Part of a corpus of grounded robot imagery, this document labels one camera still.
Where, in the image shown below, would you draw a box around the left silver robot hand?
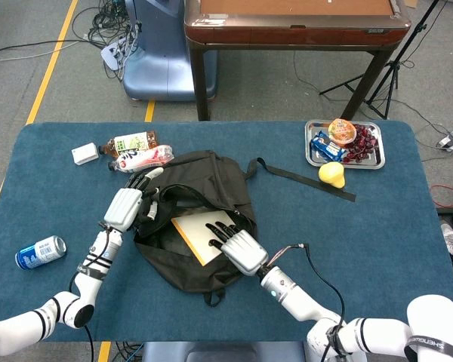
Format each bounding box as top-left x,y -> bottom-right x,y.
103,167 -> 164,232

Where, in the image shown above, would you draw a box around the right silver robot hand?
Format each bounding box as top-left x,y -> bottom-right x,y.
205,221 -> 270,277

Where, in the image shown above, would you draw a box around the yellow white notebook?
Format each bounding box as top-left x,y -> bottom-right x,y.
171,210 -> 238,267

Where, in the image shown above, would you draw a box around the black fabric backpack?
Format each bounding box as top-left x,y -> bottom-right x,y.
133,149 -> 357,307

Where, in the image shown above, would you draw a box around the drink bottle red white label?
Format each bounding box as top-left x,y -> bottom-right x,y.
107,144 -> 174,173

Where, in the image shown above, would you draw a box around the tea bottle green label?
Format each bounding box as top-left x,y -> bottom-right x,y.
97,130 -> 159,159

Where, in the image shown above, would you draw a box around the small white box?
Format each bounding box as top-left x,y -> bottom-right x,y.
71,142 -> 100,166

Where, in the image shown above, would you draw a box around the blue drink can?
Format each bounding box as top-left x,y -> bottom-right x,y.
14,235 -> 67,271

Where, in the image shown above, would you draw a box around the grey blue robot torso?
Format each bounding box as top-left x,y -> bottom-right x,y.
141,341 -> 307,362

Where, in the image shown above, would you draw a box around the yellow pear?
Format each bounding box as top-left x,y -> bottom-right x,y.
318,161 -> 347,189

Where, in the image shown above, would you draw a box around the blue table cloth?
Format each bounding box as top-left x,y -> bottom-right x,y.
0,120 -> 453,343

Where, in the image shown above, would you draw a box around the blue biscuit packet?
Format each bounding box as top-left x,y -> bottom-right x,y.
310,130 -> 347,161

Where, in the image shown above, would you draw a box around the metal tray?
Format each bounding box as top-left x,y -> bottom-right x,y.
304,119 -> 386,170

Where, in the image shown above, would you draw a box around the orange jelly cup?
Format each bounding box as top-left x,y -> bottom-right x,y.
327,118 -> 358,147

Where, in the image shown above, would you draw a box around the white power strip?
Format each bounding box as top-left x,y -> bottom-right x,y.
100,39 -> 131,71

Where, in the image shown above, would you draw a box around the dark red grapes bunch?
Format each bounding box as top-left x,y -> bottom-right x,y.
341,124 -> 379,164

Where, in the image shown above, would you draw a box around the white grey shoe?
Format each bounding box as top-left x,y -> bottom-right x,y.
440,221 -> 453,256

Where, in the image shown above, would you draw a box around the brown mahjong table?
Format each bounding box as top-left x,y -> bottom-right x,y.
183,0 -> 412,121

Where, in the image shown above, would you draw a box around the black tripod stand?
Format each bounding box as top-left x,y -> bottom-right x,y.
319,0 -> 442,121

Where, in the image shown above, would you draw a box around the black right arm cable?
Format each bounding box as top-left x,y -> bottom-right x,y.
267,242 -> 347,362

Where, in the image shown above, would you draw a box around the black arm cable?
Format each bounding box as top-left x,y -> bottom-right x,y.
267,242 -> 347,362
68,222 -> 112,362

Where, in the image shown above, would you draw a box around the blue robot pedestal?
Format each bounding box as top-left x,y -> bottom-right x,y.
121,0 -> 218,102

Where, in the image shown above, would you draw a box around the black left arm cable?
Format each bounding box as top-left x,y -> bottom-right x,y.
68,222 -> 112,362

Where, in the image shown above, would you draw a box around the tangled black floor cables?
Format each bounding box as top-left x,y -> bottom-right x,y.
71,0 -> 137,82

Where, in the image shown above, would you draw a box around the red floor cable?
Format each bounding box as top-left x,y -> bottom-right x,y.
430,183 -> 453,209

